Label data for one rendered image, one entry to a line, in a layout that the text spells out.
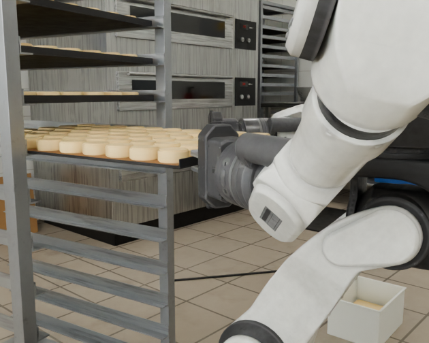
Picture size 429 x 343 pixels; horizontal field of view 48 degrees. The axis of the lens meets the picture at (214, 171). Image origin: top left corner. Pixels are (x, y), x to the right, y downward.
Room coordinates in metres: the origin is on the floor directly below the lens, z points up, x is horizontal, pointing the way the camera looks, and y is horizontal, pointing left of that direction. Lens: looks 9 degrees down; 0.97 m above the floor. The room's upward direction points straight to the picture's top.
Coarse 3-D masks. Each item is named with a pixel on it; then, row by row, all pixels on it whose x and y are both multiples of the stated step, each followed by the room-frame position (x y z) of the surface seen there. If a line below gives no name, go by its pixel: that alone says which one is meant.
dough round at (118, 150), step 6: (108, 144) 0.82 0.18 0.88; (114, 144) 0.82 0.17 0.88; (120, 144) 0.82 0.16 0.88; (126, 144) 0.82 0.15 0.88; (132, 144) 0.82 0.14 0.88; (108, 150) 0.81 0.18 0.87; (114, 150) 0.80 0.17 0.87; (120, 150) 0.80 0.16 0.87; (126, 150) 0.80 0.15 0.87; (108, 156) 0.81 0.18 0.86; (114, 156) 0.80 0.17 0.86; (120, 156) 0.80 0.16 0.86; (126, 156) 0.80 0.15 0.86
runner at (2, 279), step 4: (0, 272) 0.92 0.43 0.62; (0, 276) 0.92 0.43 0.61; (4, 276) 0.91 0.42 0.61; (8, 276) 0.91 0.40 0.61; (0, 280) 0.92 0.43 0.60; (4, 280) 0.91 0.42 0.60; (8, 280) 0.91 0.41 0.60; (0, 284) 0.92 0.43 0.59; (4, 284) 0.91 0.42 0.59; (8, 284) 0.91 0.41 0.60; (8, 288) 0.91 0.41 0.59; (36, 288) 0.90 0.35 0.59; (36, 292) 0.88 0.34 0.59; (40, 292) 0.88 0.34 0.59; (44, 292) 0.89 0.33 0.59; (36, 296) 0.87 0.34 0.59
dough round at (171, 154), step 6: (162, 150) 0.75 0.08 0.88; (168, 150) 0.74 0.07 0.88; (174, 150) 0.74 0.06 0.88; (180, 150) 0.75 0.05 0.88; (186, 150) 0.76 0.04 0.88; (162, 156) 0.75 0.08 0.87; (168, 156) 0.74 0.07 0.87; (174, 156) 0.74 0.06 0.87; (180, 156) 0.74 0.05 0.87; (186, 156) 0.75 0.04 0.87; (162, 162) 0.75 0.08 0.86; (168, 162) 0.74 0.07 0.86; (174, 162) 0.74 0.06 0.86
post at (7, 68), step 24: (0, 0) 0.84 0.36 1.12; (0, 24) 0.84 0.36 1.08; (0, 48) 0.85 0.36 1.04; (0, 72) 0.85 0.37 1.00; (0, 96) 0.85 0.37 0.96; (0, 120) 0.85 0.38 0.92; (24, 144) 0.86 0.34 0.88; (24, 168) 0.86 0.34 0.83; (24, 192) 0.86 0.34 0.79; (24, 216) 0.86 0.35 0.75; (24, 240) 0.85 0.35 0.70; (24, 264) 0.85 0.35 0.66; (24, 288) 0.85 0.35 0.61; (24, 312) 0.84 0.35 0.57; (24, 336) 0.84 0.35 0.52
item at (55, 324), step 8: (40, 312) 1.50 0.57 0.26; (40, 320) 1.49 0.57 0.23; (48, 320) 1.47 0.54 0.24; (56, 320) 1.45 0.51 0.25; (48, 328) 1.44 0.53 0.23; (56, 328) 1.44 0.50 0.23; (64, 328) 1.44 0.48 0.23; (72, 328) 1.42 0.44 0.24; (80, 328) 1.40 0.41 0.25; (72, 336) 1.39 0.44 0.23; (80, 336) 1.39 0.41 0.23; (88, 336) 1.38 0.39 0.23; (96, 336) 1.36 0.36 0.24; (104, 336) 1.35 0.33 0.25
